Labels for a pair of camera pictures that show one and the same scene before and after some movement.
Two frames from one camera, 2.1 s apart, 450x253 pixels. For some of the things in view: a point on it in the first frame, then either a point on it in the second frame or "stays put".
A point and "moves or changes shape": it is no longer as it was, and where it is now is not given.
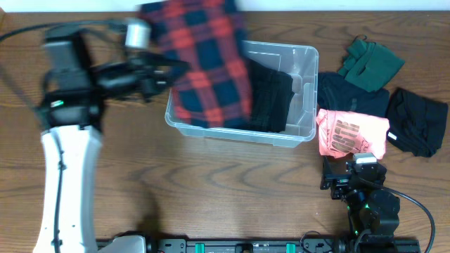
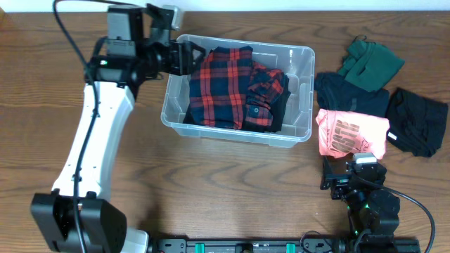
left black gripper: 140,75 -> 187,67
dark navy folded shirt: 334,93 stays put
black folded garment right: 415,124 stays put
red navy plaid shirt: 216,91 moves or changes shape
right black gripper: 342,181 stays put
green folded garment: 369,65 stays put
